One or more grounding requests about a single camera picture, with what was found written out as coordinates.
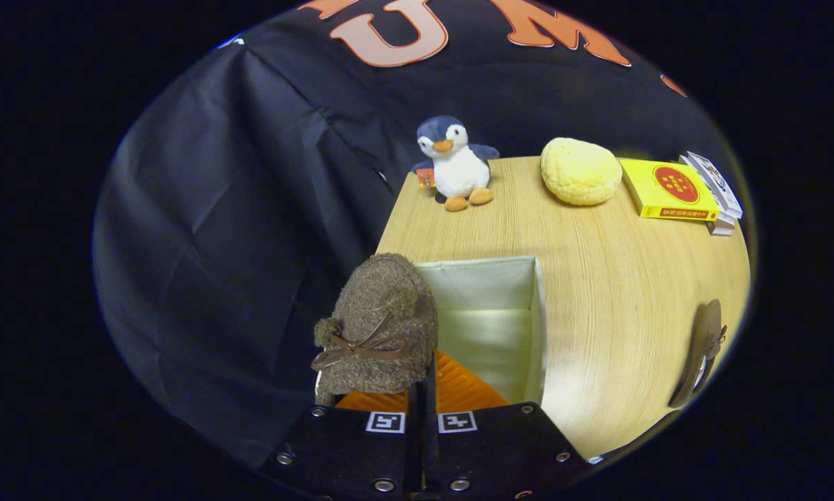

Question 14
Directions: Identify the beige fabric storage box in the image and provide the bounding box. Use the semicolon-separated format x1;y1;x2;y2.
316;255;548;408

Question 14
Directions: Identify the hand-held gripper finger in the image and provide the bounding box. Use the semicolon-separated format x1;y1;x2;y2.
427;350;590;501
260;379;424;501

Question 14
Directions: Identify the blue and white penguin plush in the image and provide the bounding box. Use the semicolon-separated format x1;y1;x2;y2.
411;115;501;212

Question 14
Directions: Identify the brown fuzzy shoe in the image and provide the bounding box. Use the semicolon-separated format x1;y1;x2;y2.
310;253;440;397
668;299;728;410

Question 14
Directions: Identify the yellow plush bun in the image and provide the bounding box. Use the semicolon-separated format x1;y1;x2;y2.
540;137;623;207

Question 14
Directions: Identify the yellow book with red circle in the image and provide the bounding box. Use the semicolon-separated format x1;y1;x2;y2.
620;159;721;222

